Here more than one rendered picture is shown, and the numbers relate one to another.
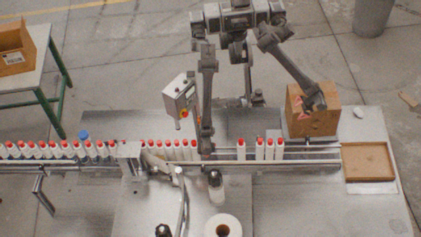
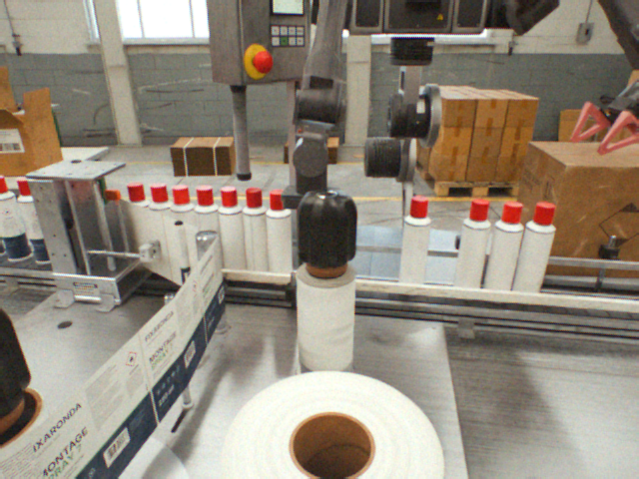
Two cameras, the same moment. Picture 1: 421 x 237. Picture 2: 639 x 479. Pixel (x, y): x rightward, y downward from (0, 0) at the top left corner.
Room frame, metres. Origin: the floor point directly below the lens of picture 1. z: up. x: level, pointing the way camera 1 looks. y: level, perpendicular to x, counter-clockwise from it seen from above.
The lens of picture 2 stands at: (0.67, 0.01, 1.36)
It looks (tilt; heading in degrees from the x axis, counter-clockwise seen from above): 25 degrees down; 2
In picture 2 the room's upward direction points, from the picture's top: straight up
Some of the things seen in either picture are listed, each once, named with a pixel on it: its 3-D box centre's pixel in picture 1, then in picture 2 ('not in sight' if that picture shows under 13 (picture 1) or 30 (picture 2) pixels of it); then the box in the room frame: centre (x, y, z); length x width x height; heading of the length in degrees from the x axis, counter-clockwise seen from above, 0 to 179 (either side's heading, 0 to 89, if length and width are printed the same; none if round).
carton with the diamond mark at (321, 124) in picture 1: (311, 110); (595, 207); (1.72, -0.65, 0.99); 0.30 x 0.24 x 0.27; 87
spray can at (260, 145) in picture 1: (260, 149); (472, 249); (1.47, -0.27, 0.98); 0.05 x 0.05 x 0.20
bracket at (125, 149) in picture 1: (129, 149); (78, 170); (1.47, 0.49, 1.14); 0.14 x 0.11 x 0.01; 83
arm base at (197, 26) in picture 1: (198, 32); not in sight; (2.05, 0.01, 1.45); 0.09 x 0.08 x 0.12; 91
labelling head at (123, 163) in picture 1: (133, 160); (94, 231); (1.47, 0.48, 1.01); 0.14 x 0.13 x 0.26; 83
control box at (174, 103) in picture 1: (180, 97); (259, 29); (1.61, 0.15, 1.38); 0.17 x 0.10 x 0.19; 138
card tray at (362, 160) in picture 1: (366, 160); not in sight; (1.38, -0.94, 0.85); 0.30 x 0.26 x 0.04; 83
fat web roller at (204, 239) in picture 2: (180, 178); (212, 282); (1.34, 0.21, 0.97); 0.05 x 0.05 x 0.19
